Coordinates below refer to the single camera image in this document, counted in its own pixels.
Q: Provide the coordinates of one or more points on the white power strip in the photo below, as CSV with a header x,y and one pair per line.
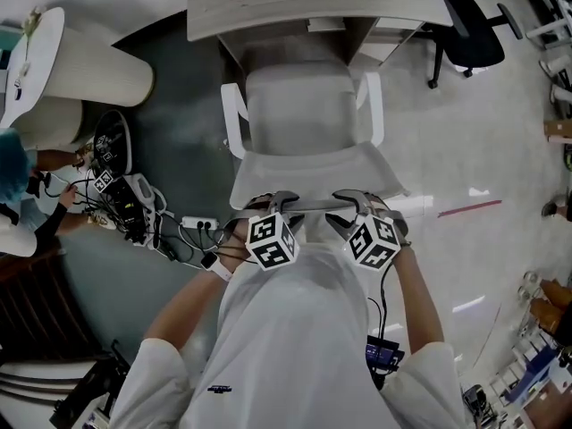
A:
x,y
200,223

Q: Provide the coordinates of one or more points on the pink flower stem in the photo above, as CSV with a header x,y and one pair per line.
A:
x,y
32,25

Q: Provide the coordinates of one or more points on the black office chair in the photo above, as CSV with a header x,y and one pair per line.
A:
x,y
471,38

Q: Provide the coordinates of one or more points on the cardboard box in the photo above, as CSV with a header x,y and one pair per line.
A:
x,y
558,131

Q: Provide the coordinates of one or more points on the white round ribbed table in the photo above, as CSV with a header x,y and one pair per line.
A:
x,y
103,69

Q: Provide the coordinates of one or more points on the person's right forearm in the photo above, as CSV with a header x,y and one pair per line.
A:
x,y
418,302

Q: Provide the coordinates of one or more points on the person's left hand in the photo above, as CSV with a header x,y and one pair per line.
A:
x,y
236,249

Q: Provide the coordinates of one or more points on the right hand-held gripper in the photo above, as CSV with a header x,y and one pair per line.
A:
x,y
375,244

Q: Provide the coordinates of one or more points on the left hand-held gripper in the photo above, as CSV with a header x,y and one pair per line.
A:
x,y
272,244

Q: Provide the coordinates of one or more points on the white smartwatch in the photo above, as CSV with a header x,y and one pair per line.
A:
x,y
210,262

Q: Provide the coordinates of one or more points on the black device with blue screen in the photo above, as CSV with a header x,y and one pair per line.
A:
x,y
382,353

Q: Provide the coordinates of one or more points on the black oval case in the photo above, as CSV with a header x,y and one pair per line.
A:
x,y
123,123

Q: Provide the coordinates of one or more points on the white chair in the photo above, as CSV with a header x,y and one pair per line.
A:
x,y
304,105

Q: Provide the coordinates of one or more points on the person's white t-shirt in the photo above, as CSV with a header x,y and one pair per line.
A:
x,y
290,351

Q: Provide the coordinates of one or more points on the grey wooden desk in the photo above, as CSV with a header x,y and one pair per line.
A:
x,y
313,2

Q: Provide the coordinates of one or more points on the black electronics pack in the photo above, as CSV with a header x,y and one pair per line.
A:
x,y
129,208

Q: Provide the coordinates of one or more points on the spare grey gripper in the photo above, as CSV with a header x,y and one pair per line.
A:
x,y
107,143

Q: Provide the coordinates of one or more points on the red floor tape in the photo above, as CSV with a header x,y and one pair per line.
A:
x,y
469,208

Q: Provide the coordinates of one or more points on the person's left forearm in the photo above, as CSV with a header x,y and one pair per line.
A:
x,y
187,306

